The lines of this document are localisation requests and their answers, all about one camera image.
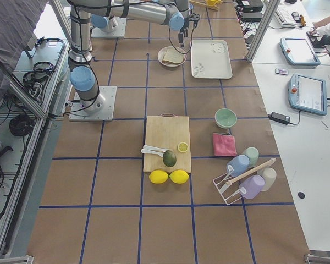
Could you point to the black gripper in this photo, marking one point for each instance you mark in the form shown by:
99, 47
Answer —
182, 37

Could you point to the bread slice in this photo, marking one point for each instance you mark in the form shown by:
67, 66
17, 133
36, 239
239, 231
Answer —
172, 56

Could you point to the cream round plate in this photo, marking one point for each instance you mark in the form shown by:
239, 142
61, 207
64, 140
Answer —
162, 52

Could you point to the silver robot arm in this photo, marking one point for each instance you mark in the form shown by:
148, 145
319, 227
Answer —
177, 15

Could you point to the cream bear tray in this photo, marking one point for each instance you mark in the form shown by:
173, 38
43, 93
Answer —
210, 59

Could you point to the yellow cup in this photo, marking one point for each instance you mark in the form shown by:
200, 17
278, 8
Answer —
212, 3

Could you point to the wooden rack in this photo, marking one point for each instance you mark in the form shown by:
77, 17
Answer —
202, 3

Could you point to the green bowl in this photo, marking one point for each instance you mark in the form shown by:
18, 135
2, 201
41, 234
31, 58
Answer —
225, 118

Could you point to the wooden cutting board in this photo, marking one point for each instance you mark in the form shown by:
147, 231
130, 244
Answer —
167, 132

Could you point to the lemon slice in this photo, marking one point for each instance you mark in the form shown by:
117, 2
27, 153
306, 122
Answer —
183, 147

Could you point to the white plastic spoon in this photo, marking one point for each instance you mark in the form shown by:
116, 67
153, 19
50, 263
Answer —
152, 148

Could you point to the pink cloth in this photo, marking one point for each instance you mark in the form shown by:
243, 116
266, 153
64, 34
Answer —
224, 145

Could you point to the far teach pendant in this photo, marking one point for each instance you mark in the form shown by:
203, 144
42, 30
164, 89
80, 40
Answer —
298, 52

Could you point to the teach pendant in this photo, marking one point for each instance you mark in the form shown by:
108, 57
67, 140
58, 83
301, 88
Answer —
298, 52
308, 94

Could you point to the green avocado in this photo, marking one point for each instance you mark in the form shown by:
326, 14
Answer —
169, 158

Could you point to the black power adapter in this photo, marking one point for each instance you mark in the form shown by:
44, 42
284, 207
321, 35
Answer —
280, 118

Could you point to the green mug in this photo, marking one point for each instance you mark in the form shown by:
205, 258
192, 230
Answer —
253, 154

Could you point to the near teach pendant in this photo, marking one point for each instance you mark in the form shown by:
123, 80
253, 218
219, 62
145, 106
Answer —
308, 94

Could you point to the blue mug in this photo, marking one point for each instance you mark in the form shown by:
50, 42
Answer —
237, 165

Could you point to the right yellow lemon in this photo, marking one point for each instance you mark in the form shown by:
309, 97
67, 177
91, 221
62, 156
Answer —
179, 176

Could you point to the yellow lemon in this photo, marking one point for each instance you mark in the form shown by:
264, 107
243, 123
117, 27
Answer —
179, 176
158, 176

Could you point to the left yellow lemon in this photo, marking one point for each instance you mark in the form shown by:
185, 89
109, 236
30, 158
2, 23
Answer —
158, 176

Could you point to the beige mug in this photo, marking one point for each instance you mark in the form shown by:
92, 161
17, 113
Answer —
269, 175

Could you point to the purple mug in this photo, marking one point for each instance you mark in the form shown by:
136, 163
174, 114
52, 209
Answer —
251, 186

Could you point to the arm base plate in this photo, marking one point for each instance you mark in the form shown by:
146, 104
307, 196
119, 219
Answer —
115, 29
102, 108

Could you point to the white wire cup rack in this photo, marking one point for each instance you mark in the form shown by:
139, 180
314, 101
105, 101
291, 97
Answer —
219, 184

